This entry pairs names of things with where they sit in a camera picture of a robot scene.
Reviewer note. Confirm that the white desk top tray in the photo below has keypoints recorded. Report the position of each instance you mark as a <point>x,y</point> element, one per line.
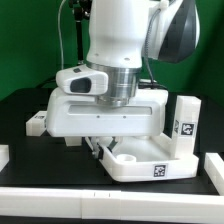
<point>136,159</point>

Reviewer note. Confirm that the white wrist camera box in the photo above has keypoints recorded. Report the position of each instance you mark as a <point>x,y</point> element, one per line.
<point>82,80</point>

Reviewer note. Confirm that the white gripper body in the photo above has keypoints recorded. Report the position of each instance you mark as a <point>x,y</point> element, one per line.
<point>75,115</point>

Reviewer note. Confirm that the black camera stand pole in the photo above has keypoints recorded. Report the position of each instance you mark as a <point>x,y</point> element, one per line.
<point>81,11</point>

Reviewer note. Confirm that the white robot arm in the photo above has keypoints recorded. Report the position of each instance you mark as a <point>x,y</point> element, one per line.
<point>104,96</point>

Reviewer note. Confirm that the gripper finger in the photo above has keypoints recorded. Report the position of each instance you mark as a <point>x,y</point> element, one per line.
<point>93,143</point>
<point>112,144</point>

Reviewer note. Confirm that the white front fence bar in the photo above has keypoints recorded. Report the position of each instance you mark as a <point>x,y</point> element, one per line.
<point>112,205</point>

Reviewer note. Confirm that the white right fence piece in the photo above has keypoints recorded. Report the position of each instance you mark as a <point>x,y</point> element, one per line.
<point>214,166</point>

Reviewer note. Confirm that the white fence piece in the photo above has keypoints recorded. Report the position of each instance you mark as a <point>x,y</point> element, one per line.
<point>4,156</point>
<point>214,166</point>

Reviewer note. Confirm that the white left fence piece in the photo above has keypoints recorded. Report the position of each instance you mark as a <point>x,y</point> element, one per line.
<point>4,156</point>

